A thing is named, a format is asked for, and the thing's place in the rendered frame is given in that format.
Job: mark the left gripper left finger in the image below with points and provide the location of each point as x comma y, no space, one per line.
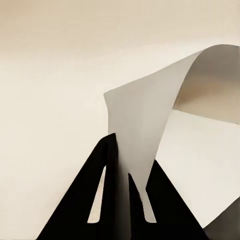
69,221

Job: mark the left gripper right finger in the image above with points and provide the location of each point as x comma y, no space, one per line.
174,219

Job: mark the paper coffee filter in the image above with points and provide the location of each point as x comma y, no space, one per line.
185,116

